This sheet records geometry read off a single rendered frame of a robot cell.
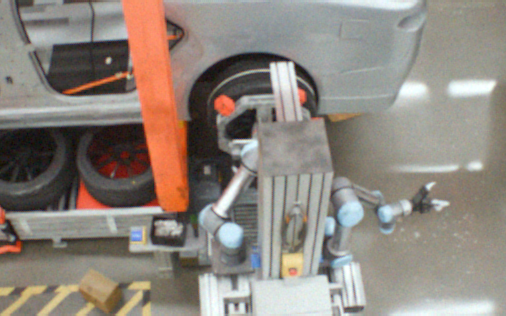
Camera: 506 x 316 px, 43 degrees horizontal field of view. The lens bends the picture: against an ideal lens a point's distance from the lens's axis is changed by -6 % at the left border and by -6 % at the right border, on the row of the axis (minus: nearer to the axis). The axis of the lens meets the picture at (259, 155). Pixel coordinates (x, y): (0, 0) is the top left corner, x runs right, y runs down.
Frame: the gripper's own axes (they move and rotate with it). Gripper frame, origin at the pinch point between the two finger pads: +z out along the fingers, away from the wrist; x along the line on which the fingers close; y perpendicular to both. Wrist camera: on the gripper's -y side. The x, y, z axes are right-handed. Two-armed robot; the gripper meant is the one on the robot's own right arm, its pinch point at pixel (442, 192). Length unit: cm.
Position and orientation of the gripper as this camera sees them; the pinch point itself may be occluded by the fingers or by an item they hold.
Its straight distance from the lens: 346.1
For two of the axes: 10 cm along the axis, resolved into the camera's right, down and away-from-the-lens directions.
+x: 3.3, 6.6, -6.8
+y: 0.4, 7.1, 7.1
